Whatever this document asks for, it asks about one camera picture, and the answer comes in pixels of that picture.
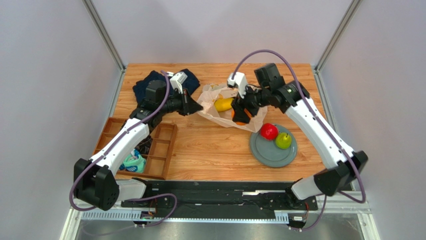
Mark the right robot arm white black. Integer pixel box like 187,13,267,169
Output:
227,63,368,202

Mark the teal white rolled sock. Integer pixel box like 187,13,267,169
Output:
119,149,147,173

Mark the green fake pear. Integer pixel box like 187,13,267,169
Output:
275,132,293,150

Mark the translucent plastic bag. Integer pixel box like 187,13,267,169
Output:
197,83,268,133

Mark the red fake apple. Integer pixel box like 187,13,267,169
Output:
259,123,280,141

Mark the left aluminium frame post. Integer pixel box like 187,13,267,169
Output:
82,0,126,72

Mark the aluminium frame post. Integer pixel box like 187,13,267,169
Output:
82,0,126,72
314,0,363,74

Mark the yellow fake lemon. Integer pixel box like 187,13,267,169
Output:
214,97,234,113

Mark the right aluminium frame post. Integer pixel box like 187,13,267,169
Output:
314,0,363,74

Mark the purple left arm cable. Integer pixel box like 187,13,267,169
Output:
68,69,171,212

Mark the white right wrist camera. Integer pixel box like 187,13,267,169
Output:
227,72,249,99

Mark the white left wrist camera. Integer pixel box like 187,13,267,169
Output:
166,71,188,94

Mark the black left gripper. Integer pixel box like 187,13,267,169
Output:
158,88,203,117

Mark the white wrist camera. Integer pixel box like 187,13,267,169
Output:
166,71,188,94
227,72,249,99

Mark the grey round plate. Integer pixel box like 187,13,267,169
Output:
249,123,298,168

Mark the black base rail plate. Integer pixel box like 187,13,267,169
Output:
121,180,319,221

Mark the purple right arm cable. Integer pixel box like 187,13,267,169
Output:
231,49,367,204

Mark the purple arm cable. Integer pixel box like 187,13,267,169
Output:
231,49,367,204
68,69,171,212

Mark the navy blue cloth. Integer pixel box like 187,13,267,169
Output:
132,68,202,105

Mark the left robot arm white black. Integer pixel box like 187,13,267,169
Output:
69,80,203,211

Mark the brown wooden divider tray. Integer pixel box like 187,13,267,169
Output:
93,117,178,180

